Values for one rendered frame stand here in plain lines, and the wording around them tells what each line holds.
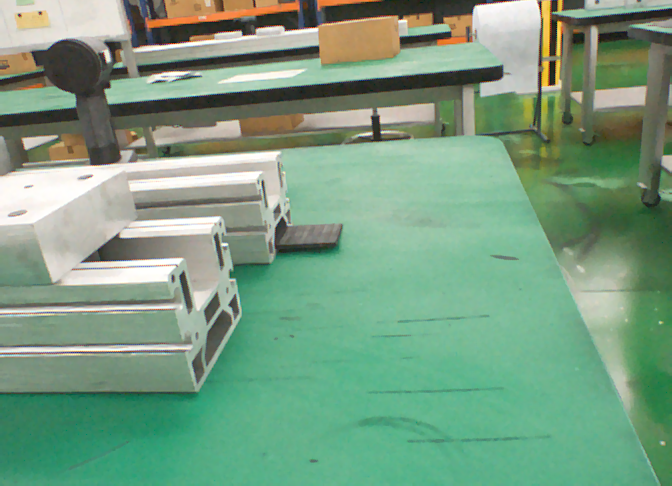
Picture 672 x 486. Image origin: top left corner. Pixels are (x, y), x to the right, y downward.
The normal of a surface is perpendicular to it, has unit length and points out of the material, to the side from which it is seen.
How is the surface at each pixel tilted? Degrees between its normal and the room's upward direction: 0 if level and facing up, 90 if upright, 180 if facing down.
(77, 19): 90
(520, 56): 103
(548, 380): 0
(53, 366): 90
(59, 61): 90
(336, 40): 89
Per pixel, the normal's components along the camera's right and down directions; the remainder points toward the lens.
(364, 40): -0.23, 0.37
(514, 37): -0.07, 0.53
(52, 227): 0.98, -0.05
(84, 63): 0.22, 0.35
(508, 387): -0.11, -0.92
